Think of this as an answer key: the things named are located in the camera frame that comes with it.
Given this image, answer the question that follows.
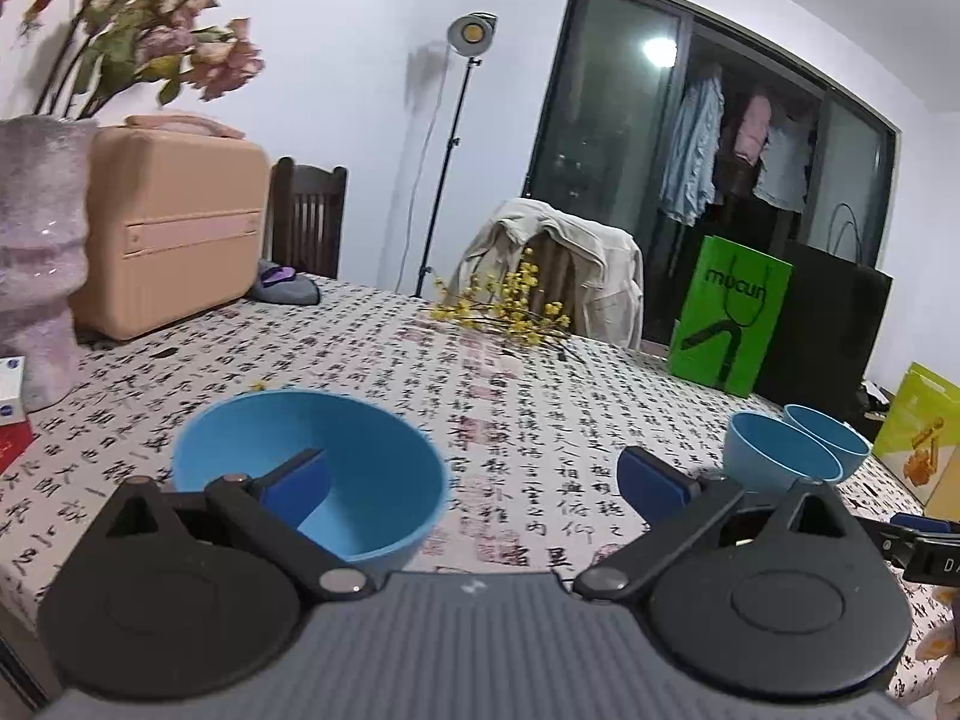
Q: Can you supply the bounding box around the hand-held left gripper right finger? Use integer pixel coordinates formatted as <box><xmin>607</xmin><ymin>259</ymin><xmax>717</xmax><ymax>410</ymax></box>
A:
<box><xmin>574</xmin><ymin>446</ymin><xmax>871</xmax><ymax>602</ymax></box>

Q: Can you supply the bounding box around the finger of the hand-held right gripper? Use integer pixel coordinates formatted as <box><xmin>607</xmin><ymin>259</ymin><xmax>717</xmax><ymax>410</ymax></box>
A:
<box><xmin>855</xmin><ymin>511</ymin><xmax>960</xmax><ymax>567</ymax></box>

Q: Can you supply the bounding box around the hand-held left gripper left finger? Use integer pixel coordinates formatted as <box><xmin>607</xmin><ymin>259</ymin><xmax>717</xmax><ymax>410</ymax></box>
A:
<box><xmin>101</xmin><ymin>448</ymin><xmax>376</xmax><ymax>601</ymax></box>

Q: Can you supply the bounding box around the blue bowl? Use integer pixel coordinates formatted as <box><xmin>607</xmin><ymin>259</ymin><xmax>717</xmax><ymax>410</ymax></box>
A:
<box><xmin>782</xmin><ymin>403</ymin><xmax>872</xmax><ymax>481</ymax></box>
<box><xmin>722</xmin><ymin>412</ymin><xmax>843</xmax><ymax>496</ymax></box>
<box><xmin>172</xmin><ymin>390</ymin><xmax>451</xmax><ymax>569</ymax></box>

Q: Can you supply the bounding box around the yellow green box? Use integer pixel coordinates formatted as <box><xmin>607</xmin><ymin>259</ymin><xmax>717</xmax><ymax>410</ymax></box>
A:
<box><xmin>871</xmin><ymin>362</ymin><xmax>960</xmax><ymax>522</ymax></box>

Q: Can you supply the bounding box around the green paper bag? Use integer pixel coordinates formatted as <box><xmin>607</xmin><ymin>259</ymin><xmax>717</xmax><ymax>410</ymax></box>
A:
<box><xmin>667</xmin><ymin>235</ymin><xmax>794</xmax><ymax>398</ymax></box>

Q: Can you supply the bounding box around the grey purple cloth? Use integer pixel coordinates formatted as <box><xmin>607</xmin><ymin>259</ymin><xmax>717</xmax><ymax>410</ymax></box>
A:
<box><xmin>247</xmin><ymin>259</ymin><xmax>320</xmax><ymax>307</ymax></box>

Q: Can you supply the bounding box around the beige jacket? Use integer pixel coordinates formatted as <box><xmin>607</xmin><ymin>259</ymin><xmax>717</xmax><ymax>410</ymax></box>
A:
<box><xmin>454</xmin><ymin>199</ymin><xmax>644</xmax><ymax>350</ymax></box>

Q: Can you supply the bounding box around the black paper bag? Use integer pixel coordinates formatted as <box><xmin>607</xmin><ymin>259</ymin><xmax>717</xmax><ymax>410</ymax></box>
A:
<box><xmin>750</xmin><ymin>202</ymin><xmax>895</xmax><ymax>428</ymax></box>

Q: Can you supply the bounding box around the yellow flower branch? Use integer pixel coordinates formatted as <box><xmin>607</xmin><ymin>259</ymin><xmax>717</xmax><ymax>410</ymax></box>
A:
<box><xmin>429</xmin><ymin>259</ymin><xmax>593</xmax><ymax>361</ymax></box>

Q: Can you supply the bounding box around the wooden chair under jacket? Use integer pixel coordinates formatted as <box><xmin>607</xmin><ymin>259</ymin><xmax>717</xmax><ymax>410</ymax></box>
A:
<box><xmin>525</xmin><ymin>236</ymin><xmax>586</xmax><ymax>331</ymax></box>

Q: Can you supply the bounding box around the dark wooden chair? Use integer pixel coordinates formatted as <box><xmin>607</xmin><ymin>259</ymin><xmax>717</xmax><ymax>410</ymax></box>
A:
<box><xmin>266</xmin><ymin>157</ymin><xmax>350</xmax><ymax>280</ymax></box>

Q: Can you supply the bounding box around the beige hard case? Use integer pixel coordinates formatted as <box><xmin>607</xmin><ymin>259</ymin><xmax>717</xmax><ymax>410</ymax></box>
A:
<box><xmin>67</xmin><ymin>114</ymin><xmax>272</xmax><ymax>342</ymax></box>

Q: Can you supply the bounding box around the red flat box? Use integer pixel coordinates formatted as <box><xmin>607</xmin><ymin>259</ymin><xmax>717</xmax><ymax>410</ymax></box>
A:
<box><xmin>0</xmin><ymin>420</ymin><xmax>37</xmax><ymax>473</ymax></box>

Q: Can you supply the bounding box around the white green bandage box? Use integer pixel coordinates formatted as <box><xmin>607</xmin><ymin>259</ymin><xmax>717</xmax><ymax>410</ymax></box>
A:
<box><xmin>0</xmin><ymin>356</ymin><xmax>27</xmax><ymax>421</ymax></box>

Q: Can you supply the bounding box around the hanging light blue shirt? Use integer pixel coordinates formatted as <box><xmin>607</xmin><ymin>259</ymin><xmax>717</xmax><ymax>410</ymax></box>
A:
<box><xmin>658</xmin><ymin>71</ymin><xmax>725</xmax><ymax>226</ymax></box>

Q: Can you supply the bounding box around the mottled purple ceramic vase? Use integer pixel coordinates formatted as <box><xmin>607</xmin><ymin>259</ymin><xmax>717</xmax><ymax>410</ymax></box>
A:
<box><xmin>0</xmin><ymin>116</ymin><xmax>98</xmax><ymax>413</ymax></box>

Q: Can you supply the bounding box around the hanging white garment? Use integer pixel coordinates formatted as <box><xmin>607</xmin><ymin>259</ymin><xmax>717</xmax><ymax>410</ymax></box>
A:
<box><xmin>752</xmin><ymin>116</ymin><xmax>815</xmax><ymax>212</ymax></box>

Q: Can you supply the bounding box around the dark glass sliding door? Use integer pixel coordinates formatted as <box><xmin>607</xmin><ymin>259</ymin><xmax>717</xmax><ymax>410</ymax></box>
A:
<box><xmin>521</xmin><ymin>0</ymin><xmax>901</xmax><ymax>350</ymax></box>

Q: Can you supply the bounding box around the hanging pink garment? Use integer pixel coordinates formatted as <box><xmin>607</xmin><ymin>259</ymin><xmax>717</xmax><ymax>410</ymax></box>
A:
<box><xmin>733</xmin><ymin>94</ymin><xmax>773</xmax><ymax>166</ymax></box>

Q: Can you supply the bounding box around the dried pink flower bouquet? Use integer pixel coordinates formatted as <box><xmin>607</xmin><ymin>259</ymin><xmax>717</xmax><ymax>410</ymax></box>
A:
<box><xmin>0</xmin><ymin>0</ymin><xmax>301</xmax><ymax>121</ymax></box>

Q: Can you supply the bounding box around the studio light on stand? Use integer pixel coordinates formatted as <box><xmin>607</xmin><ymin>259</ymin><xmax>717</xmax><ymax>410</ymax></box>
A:
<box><xmin>412</xmin><ymin>13</ymin><xmax>497</xmax><ymax>299</ymax></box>

